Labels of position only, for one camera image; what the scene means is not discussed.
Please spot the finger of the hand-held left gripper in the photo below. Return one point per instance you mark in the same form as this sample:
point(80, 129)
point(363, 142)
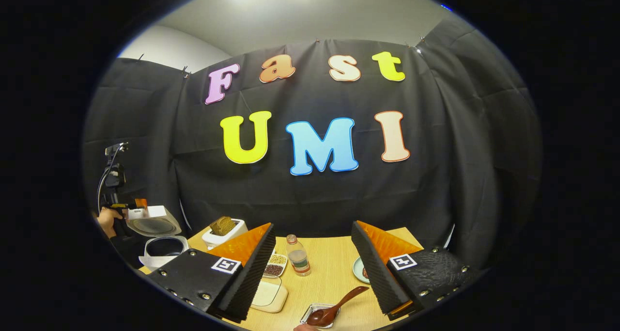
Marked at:
point(138, 204)

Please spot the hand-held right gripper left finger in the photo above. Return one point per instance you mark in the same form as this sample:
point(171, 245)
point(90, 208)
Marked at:
point(247, 277)

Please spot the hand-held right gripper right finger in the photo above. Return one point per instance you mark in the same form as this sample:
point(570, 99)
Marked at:
point(378, 277)

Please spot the white rice cooker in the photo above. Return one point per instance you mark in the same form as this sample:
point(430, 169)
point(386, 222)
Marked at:
point(155, 224)

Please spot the cream box of rice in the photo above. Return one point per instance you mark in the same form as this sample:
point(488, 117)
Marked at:
point(269, 294)

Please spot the brown wooden spoon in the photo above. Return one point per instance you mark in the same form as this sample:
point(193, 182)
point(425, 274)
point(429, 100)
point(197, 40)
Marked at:
point(339, 304)

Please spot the pale green plate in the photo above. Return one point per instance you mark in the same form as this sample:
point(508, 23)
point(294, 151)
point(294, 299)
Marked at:
point(358, 270)

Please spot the divided tray of grains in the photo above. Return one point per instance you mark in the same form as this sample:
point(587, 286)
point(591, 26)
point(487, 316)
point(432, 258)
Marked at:
point(276, 265)

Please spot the white toaster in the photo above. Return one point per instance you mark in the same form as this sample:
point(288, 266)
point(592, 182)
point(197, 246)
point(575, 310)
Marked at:
point(230, 234)

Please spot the small clear glass bottle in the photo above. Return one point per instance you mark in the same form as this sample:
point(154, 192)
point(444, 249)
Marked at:
point(298, 260)

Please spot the brown bread slice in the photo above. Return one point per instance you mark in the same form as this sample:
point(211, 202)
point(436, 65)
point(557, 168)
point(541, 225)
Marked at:
point(228, 223)
point(217, 227)

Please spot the black backdrop cloth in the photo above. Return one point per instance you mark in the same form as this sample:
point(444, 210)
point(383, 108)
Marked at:
point(315, 200)

